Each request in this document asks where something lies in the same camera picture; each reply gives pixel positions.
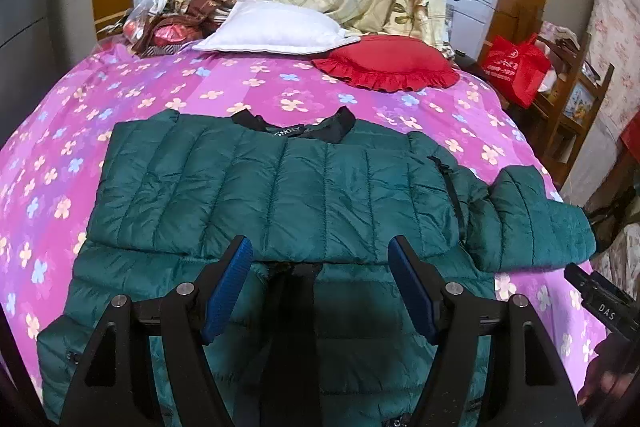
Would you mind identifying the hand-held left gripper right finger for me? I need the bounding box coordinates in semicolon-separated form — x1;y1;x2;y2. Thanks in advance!
387;234;586;427

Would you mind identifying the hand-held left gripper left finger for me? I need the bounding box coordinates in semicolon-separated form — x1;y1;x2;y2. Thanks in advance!
59;234;256;427

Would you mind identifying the green puffer jacket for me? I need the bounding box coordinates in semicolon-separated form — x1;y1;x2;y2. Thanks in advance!
37;106;598;427

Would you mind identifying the person's right hand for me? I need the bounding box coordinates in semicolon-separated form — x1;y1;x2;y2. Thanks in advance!
577;349;640;408

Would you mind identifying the pink floral bedsheet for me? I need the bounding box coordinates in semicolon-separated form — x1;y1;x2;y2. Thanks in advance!
0;34;608;427

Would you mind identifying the wooden shelf rack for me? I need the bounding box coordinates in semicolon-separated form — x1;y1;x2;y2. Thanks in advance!
530;19;616;168

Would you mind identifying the red ruffled cushion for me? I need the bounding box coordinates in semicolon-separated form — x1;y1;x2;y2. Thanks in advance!
312;35;460;92

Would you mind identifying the red shopping bag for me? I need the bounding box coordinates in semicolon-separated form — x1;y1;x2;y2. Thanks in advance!
480;33;553;108

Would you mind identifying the white pillow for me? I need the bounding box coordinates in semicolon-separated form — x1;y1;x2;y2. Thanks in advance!
192;0;361;56

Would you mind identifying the floral curtain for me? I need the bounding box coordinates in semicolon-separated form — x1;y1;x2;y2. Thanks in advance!
570;0;640;208

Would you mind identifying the clear plastic bag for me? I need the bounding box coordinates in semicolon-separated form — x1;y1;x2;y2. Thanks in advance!
122;0;166;45

